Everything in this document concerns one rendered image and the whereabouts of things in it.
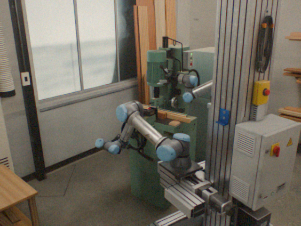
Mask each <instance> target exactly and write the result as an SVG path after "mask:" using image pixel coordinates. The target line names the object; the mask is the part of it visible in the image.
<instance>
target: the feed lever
mask: <svg viewBox="0 0 301 226"><path fill-rule="evenodd" d="M159 67H160V68H161V69H162V70H163V71H164V73H165V74H167V73H166V71H165V70H164V68H163V67H164V66H163V65H160V66H159ZM172 85H173V87H174V88H175V86H174V84H173V83H172ZM174 94H175V95H180V94H182V93H181V90H180V89H176V88H175V89H174Z"/></svg>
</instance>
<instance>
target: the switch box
mask: <svg viewBox="0 0 301 226"><path fill-rule="evenodd" d="M191 53H192V56H191ZM191 57H192V59H190V58H191ZM193 58H194V51H183V68H184V69H190V68H192V67H193ZM191 60H192V61H191ZM191 63H192V67H190V66H191V65H190V64H191Z"/></svg>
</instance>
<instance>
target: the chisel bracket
mask: <svg viewBox="0 0 301 226"><path fill-rule="evenodd" d="M164 99H165V97H164V96H159V98H151V99H150V102H151V103H153V104H151V106H160V105H162V104H164V102H163V100H164Z"/></svg>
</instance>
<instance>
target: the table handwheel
mask: <svg viewBox="0 0 301 226"><path fill-rule="evenodd" d="M125 124H126V122H124V123H123V124H122V127H121V133H122V131H123V129H124V127H125ZM140 134H141V133H140V132H139V131H137V132H136V131H135V129H134V131H133V133H132V135H131V138H132V139H136V140H137V141H138V142H139V144H140V145H141V146H140V147H134V146H132V147H131V149H133V150H141V149H143V148H144V146H145V145H146V141H147V139H146V138H145V137H144V142H143V144H142V143H141V142H140V141H139V139H138V138H137V137H138V135H140ZM130 145H131V144H129V145H127V146H130Z"/></svg>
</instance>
